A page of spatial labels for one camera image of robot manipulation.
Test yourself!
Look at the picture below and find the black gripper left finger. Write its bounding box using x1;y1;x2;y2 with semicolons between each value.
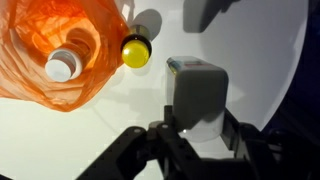
76;104;214;180

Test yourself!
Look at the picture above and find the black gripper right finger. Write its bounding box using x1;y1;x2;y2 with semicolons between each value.
220;108;320;180

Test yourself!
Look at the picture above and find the white square labelled container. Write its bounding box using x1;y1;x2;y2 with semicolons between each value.
165;55;230;132

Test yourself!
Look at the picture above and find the white mentos bottle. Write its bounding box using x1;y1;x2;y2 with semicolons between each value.
44;28;101;83

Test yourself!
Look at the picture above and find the yellow cap dark bottle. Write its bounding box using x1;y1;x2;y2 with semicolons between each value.
120;24;153;69

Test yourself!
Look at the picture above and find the orange plastic bag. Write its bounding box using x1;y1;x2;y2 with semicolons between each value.
0;0;131;113

